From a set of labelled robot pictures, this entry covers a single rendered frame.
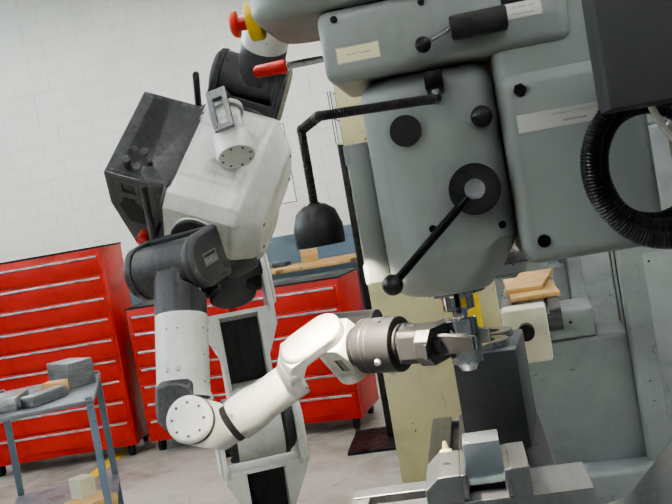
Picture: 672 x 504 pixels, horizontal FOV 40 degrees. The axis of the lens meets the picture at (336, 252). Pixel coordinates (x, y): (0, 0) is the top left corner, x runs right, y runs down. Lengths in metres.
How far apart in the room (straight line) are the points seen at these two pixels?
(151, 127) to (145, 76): 9.28
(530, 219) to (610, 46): 0.32
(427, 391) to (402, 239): 1.92
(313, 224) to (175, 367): 0.40
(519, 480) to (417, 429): 1.91
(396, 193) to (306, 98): 9.28
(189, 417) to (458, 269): 0.50
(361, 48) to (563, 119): 0.29
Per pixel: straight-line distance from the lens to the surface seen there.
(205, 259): 1.62
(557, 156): 1.29
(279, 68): 1.53
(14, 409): 4.24
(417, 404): 3.22
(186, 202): 1.68
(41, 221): 11.49
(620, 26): 1.06
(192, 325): 1.59
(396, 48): 1.30
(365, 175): 1.39
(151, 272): 1.64
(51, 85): 11.47
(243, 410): 1.53
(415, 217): 1.31
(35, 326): 6.66
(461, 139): 1.31
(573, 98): 1.30
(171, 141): 1.76
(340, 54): 1.30
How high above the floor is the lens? 1.47
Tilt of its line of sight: 3 degrees down
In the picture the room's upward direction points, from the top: 10 degrees counter-clockwise
